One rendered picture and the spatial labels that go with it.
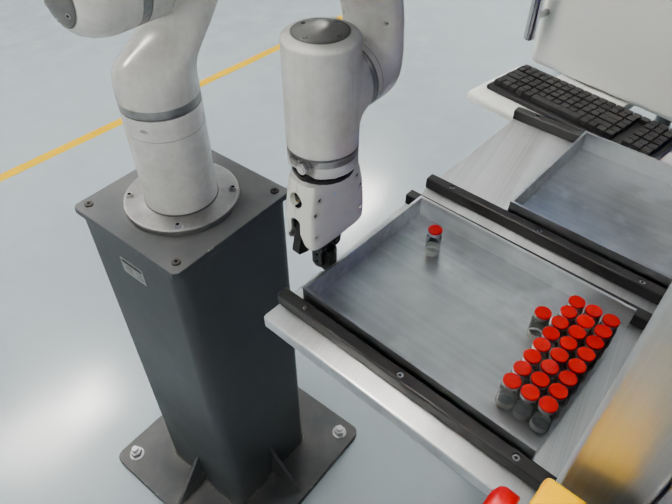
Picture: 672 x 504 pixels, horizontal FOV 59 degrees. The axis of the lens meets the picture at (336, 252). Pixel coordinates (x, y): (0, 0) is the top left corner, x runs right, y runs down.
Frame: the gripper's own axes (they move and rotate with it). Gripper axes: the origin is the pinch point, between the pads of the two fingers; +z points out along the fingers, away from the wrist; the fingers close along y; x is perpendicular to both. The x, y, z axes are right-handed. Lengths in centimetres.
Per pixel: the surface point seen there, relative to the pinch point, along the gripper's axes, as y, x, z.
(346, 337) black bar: -7.3, -10.5, 2.2
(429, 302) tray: 5.7, -14.1, 4.0
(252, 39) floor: 168, 211, 93
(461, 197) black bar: 25.9, -5.7, 2.6
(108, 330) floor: -3, 91, 93
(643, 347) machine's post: -12.4, -39.2, -27.0
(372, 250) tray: 8.1, -2.1, 3.8
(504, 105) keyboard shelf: 70, 10, 12
